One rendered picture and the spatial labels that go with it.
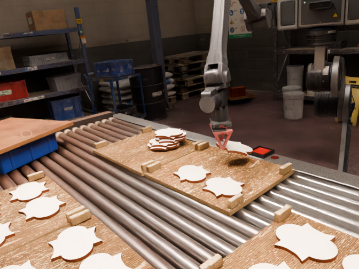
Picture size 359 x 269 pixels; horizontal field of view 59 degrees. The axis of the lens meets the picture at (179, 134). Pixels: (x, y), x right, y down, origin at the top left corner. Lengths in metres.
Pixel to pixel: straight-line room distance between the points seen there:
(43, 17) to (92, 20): 1.28
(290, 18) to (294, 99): 3.23
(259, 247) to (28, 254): 0.57
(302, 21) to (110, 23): 5.38
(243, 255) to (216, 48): 0.67
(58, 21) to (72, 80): 0.94
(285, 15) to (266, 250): 1.21
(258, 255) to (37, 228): 0.62
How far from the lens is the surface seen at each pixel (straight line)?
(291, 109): 4.94
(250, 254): 0.79
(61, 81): 5.65
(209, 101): 1.04
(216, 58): 1.12
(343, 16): 1.69
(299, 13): 1.71
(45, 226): 1.03
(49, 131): 1.62
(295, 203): 1.03
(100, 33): 6.65
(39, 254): 0.92
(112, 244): 0.87
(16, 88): 5.45
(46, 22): 5.60
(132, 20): 7.03
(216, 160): 1.26
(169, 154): 1.35
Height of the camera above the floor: 1.44
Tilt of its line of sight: 18 degrees down
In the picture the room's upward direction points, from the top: 6 degrees counter-clockwise
